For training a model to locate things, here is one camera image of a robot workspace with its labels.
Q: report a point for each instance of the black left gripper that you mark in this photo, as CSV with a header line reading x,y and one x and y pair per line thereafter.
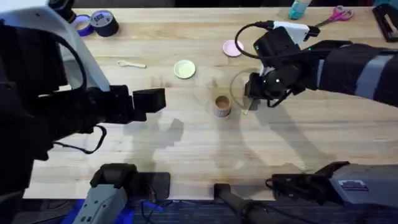
x,y
122,104

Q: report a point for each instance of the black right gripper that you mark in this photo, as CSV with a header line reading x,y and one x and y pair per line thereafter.
x,y
281,82

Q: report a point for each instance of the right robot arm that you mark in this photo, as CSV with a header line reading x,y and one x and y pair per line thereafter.
x,y
357,73

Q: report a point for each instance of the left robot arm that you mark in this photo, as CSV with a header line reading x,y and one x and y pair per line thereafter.
x,y
37,102

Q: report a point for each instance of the brown paper cup container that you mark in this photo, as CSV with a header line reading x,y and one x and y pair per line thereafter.
x,y
222,106

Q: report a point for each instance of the pink plate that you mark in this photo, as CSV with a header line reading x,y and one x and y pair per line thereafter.
x,y
230,48

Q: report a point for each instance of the pale yellow plate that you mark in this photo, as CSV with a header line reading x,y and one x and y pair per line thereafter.
x,y
184,69

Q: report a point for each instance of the black right wrist plate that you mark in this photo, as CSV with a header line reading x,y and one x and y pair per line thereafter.
x,y
273,43

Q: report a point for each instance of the black and grey tape roll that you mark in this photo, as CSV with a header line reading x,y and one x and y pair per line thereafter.
x,y
104,23

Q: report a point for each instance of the teal bottle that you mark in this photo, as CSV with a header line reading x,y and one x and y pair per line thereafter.
x,y
298,9

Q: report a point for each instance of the purple tape roll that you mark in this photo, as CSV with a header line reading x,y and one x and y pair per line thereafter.
x,y
83,28

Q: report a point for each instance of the pink scissors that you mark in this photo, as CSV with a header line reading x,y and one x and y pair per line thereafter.
x,y
339,14

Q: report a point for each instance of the black cylinder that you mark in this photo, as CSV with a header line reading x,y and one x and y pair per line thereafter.
x,y
63,9

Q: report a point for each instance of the black box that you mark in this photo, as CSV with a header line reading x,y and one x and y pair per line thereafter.
x,y
387,23

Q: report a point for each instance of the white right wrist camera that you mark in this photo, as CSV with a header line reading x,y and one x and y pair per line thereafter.
x,y
292,31

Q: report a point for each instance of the black rail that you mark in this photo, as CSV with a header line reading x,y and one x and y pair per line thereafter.
x,y
236,202

